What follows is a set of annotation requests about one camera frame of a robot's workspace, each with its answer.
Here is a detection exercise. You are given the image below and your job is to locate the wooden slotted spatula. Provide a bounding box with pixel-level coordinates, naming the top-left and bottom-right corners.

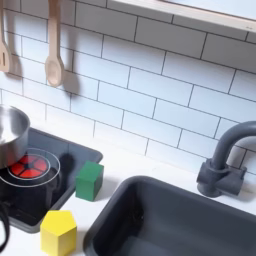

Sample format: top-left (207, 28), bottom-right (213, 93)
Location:
top-left (0, 0), bottom-right (13, 74)

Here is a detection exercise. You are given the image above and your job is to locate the steel pot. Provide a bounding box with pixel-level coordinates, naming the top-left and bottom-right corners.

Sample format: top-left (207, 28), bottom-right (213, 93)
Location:
top-left (0, 103), bottom-right (32, 170)

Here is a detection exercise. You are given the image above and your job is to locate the dark grey tap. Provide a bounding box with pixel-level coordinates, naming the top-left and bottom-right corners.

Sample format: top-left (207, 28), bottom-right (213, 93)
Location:
top-left (196, 120), bottom-right (256, 198)

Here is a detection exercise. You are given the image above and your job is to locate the yellow wooden block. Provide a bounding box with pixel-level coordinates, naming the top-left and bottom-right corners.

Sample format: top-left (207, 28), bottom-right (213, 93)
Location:
top-left (39, 209), bottom-right (78, 256)

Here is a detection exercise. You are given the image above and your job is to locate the wooden shelf board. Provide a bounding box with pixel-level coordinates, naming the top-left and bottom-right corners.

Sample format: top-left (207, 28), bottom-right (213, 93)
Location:
top-left (106, 0), bottom-right (256, 34)

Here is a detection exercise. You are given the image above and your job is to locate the black toy stove top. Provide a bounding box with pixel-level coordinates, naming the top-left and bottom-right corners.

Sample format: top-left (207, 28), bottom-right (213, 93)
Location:
top-left (0, 127), bottom-right (104, 234)

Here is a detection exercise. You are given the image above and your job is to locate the dark grey sink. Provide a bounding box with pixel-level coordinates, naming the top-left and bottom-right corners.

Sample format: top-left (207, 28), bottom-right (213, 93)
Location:
top-left (82, 175), bottom-right (256, 256)

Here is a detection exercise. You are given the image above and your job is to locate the green wooden block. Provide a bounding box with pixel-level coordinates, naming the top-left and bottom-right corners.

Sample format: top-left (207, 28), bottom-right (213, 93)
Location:
top-left (75, 160), bottom-right (105, 202)

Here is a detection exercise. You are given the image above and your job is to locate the wooden spoon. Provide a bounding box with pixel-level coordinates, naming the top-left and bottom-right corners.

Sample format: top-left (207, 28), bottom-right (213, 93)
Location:
top-left (44, 0), bottom-right (65, 88)

